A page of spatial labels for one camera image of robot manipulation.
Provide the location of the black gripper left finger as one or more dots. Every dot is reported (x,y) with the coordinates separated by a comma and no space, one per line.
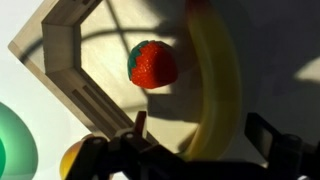
(126,160)

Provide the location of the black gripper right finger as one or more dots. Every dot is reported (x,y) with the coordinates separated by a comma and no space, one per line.
(290,156)

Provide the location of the yellow toy banana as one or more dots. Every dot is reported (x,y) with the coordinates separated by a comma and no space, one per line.
(220,83)

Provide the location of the wooden slatted crate tray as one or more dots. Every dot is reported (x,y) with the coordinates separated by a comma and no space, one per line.
(63,50)

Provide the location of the yellow orange toy peach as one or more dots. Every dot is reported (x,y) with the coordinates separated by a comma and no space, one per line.
(71,158)

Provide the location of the red toy strawberry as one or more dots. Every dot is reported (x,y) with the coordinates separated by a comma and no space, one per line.
(153,65)

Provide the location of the green translucent plastic bowl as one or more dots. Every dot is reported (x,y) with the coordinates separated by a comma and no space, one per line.
(16,146)

